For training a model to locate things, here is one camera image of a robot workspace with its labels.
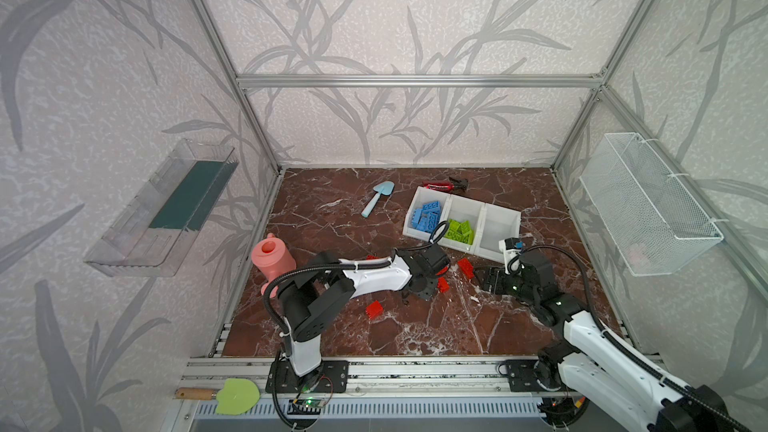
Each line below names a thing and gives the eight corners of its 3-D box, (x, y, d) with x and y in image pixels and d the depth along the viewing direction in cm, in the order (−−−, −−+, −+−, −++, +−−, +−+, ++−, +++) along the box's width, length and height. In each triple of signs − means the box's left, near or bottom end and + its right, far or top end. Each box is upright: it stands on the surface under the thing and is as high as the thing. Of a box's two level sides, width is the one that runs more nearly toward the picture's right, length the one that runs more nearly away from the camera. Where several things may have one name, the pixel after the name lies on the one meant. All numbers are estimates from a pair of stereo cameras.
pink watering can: (273, 297, 89) (258, 280, 80) (263, 261, 96) (247, 242, 87) (303, 282, 92) (291, 265, 83) (290, 249, 99) (279, 229, 90)
